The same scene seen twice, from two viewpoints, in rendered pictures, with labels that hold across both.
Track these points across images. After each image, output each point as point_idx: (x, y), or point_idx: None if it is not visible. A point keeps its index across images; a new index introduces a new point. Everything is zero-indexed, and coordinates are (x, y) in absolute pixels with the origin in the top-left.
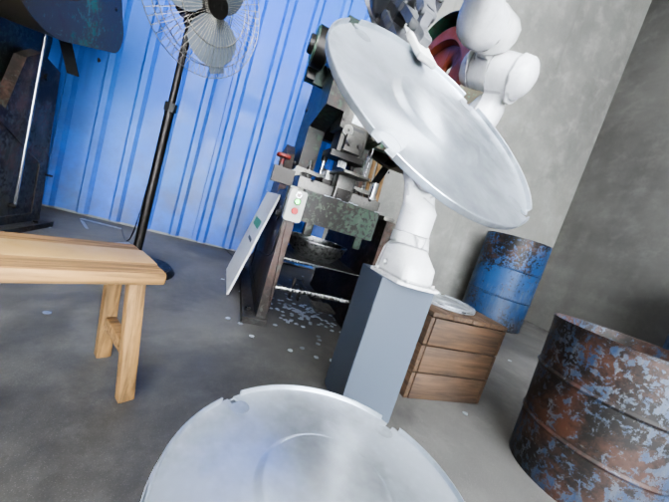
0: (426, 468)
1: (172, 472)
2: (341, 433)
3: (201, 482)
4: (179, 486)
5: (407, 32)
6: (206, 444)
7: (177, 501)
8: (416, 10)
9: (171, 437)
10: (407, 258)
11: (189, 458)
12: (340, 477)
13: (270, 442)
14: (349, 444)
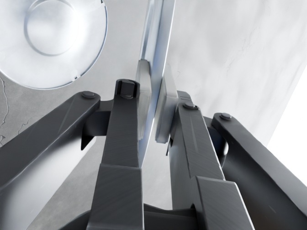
0: None
1: (36, 82)
2: (24, 1)
3: (41, 73)
4: (41, 80)
5: (161, 141)
6: (24, 72)
7: (46, 80)
8: (246, 216)
9: None
10: None
11: (31, 78)
12: (53, 20)
13: (26, 44)
14: (33, 0)
